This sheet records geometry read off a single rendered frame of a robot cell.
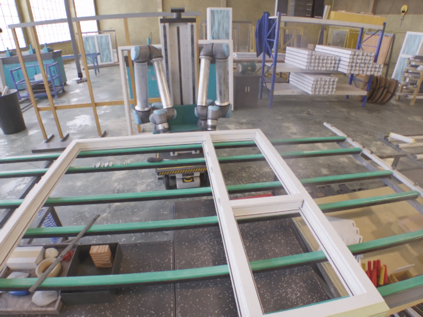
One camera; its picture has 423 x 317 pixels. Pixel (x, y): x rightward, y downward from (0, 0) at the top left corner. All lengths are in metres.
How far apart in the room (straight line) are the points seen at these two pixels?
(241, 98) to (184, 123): 2.91
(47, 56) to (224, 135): 8.33
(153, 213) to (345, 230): 1.77
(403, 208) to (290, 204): 1.01
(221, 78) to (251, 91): 3.15
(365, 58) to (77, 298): 5.99
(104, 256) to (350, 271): 1.12
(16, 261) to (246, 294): 1.22
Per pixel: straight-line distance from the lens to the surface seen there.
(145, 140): 1.88
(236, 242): 0.99
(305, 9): 5.82
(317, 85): 5.67
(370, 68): 6.13
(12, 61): 10.30
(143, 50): 2.16
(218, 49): 2.21
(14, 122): 5.73
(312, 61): 5.60
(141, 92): 2.26
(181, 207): 1.67
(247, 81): 5.32
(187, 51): 2.54
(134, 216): 2.55
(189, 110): 2.58
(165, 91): 2.15
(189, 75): 2.53
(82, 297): 1.30
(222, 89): 2.32
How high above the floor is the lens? 1.69
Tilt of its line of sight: 30 degrees down
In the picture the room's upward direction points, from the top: straight up
